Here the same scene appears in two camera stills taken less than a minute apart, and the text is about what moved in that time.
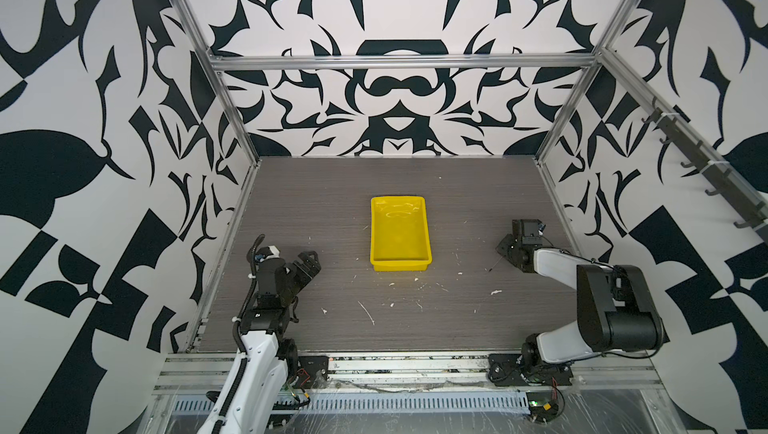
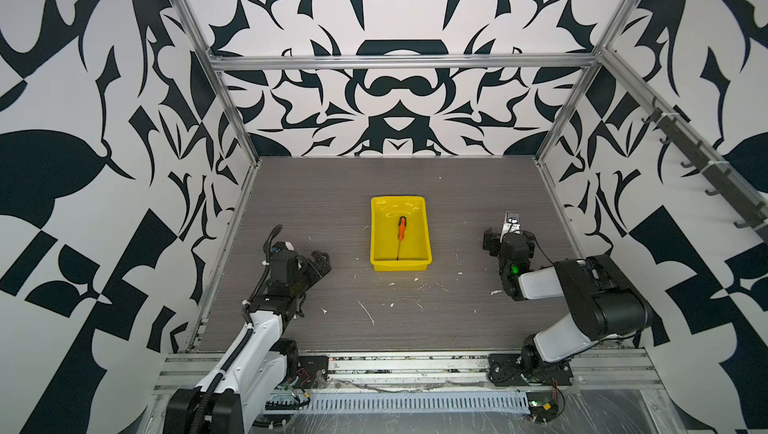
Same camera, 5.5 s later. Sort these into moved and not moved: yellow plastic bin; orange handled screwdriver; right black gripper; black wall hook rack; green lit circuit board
Moved: orange handled screwdriver; right black gripper
Not moved: green lit circuit board; black wall hook rack; yellow plastic bin
